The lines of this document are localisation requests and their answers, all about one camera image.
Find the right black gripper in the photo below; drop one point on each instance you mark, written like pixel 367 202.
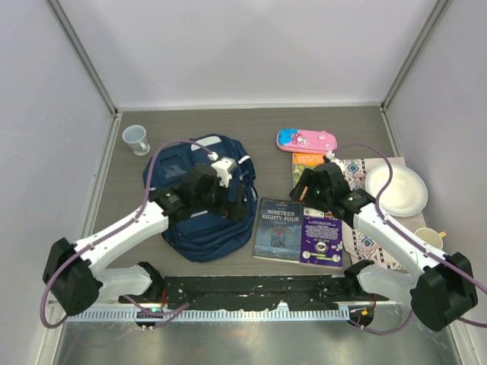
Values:
pixel 307 179

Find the light blue footed cup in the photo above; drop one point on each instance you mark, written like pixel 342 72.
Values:
pixel 135 136

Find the patterned beige placemat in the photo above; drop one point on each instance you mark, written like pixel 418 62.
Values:
pixel 359 245

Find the navy blue student backpack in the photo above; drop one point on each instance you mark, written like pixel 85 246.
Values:
pixel 206 237

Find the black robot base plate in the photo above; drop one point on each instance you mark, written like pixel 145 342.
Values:
pixel 257 293

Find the cream yellow mug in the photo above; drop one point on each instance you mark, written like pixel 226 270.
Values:
pixel 431 237

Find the purple paperback book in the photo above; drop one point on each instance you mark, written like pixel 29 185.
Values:
pixel 321 239

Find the white shallow bowl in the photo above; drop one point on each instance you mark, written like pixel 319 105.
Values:
pixel 405 196

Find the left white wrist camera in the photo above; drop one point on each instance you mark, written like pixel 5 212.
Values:
pixel 224 168

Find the orange green treehouse book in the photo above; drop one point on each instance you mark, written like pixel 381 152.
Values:
pixel 301 162

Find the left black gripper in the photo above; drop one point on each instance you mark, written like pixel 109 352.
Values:
pixel 234 210

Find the pink cartoon pencil case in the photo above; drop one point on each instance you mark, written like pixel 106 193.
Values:
pixel 306 141

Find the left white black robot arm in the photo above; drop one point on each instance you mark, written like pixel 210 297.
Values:
pixel 78 274

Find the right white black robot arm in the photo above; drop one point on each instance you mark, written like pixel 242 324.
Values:
pixel 439 288

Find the dark blue 1984 book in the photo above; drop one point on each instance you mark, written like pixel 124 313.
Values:
pixel 278 230

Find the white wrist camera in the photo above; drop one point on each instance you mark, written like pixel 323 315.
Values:
pixel 330 157
pixel 224 168

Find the white slotted cable duct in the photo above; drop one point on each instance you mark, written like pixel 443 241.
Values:
pixel 281 314

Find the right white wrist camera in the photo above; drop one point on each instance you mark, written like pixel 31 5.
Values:
pixel 330 157

